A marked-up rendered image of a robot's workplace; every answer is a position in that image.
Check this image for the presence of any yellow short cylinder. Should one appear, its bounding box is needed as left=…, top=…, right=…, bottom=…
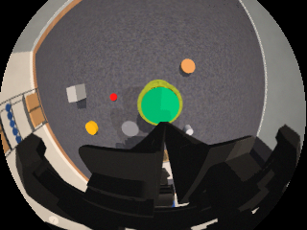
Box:
left=85, top=121, right=98, bottom=134

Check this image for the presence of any white cylinder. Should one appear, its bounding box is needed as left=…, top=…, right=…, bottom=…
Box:
left=184, top=125, right=193, bottom=135

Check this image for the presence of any olive-green ribbed jar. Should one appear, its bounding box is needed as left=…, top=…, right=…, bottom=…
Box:
left=137, top=80, right=182, bottom=126

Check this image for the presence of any orange disc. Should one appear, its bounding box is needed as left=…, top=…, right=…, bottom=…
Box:
left=180, top=59, right=195, bottom=73

